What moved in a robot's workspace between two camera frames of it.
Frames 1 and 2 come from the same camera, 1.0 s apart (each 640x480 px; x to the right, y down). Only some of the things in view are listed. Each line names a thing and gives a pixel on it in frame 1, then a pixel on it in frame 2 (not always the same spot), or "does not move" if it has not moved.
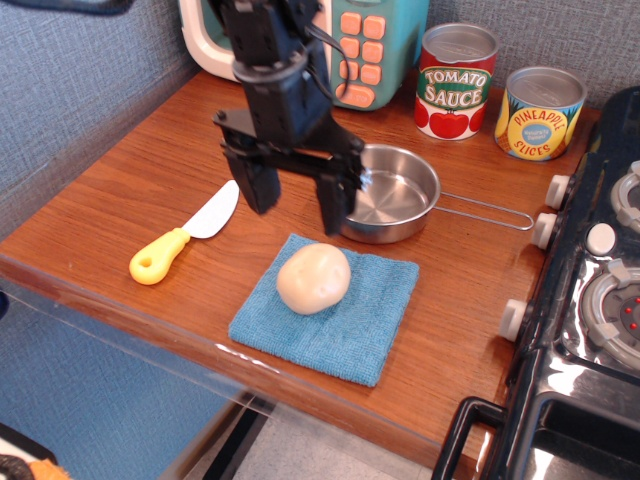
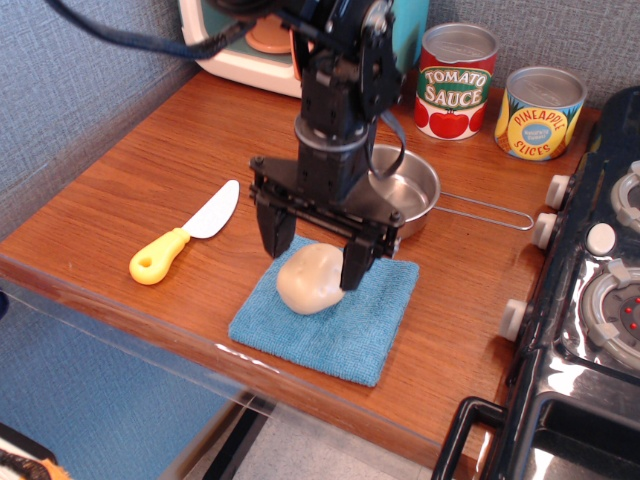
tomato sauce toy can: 454,80 does not move
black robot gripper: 291,123 → 332,184
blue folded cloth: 350,340 does not move
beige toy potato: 313,279 does not move
